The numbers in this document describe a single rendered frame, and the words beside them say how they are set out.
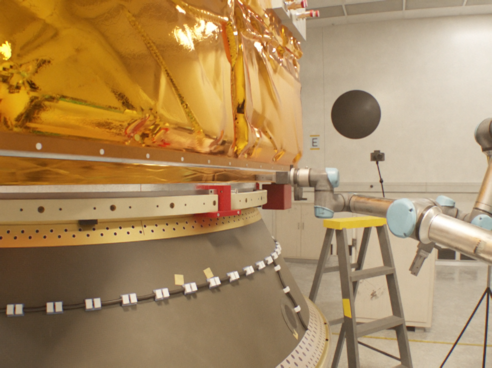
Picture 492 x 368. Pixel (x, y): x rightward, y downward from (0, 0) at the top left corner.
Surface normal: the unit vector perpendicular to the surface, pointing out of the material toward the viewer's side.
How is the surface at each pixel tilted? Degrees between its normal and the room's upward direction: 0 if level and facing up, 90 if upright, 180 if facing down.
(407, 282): 90
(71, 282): 62
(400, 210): 88
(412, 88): 90
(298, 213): 90
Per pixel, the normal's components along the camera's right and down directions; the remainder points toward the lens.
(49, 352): 0.36, -0.46
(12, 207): 0.33, 0.01
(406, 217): -0.91, -0.03
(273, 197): -0.38, 0.01
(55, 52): 0.94, 0.16
